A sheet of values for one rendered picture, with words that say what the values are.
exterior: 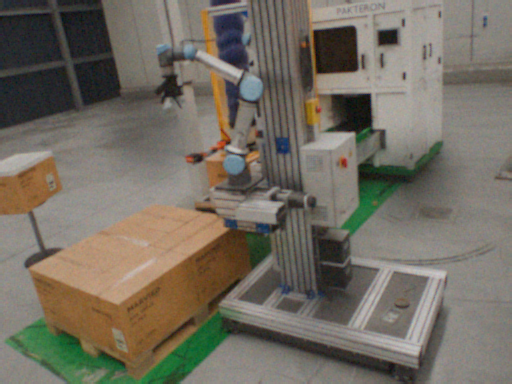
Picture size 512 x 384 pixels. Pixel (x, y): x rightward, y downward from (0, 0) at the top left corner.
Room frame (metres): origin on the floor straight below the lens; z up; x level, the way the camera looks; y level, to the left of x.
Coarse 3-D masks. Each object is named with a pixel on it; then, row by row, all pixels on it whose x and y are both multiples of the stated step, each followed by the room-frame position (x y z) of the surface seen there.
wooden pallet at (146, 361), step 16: (224, 288) 2.87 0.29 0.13; (48, 320) 2.79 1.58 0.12; (192, 320) 2.62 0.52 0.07; (80, 336) 2.54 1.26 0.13; (176, 336) 2.54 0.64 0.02; (96, 352) 2.47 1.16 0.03; (112, 352) 2.32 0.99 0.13; (144, 352) 2.26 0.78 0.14; (160, 352) 2.40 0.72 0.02; (128, 368) 2.24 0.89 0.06; (144, 368) 2.24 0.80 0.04
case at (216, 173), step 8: (208, 160) 3.45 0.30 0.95; (216, 160) 3.41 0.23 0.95; (248, 160) 3.29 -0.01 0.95; (208, 168) 3.46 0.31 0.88; (216, 168) 3.41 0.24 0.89; (248, 168) 3.25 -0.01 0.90; (208, 176) 3.47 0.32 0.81; (216, 176) 3.42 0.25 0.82; (224, 176) 3.36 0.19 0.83; (216, 184) 3.42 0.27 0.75
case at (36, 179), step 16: (16, 160) 4.13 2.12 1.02; (32, 160) 4.04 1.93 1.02; (48, 160) 4.25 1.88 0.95; (0, 176) 3.77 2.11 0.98; (16, 176) 3.78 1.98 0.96; (32, 176) 3.97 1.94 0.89; (48, 176) 4.18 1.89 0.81; (0, 192) 3.78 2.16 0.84; (16, 192) 3.75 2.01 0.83; (32, 192) 3.90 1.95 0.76; (48, 192) 4.11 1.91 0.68; (0, 208) 3.79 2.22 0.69; (16, 208) 3.76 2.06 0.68; (32, 208) 3.84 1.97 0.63
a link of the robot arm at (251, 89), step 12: (252, 84) 2.36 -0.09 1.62; (240, 96) 2.39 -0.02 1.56; (252, 96) 2.35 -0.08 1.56; (240, 108) 2.40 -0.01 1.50; (252, 108) 2.39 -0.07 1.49; (240, 120) 2.39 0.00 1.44; (240, 132) 2.38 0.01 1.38; (240, 144) 2.39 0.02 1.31; (228, 156) 2.37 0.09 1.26; (240, 156) 2.37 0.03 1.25; (228, 168) 2.37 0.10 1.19; (240, 168) 2.36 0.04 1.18
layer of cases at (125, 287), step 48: (96, 240) 3.13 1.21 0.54; (144, 240) 3.00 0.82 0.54; (192, 240) 2.89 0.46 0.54; (240, 240) 3.07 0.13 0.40; (48, 288) 2.69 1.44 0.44; (96, 288) 2.41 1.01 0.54; (144, 288) 2.35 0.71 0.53; (192, 288) 2.64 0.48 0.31; (96, 336) 2.41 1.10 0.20; (144, 336) 2.29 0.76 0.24
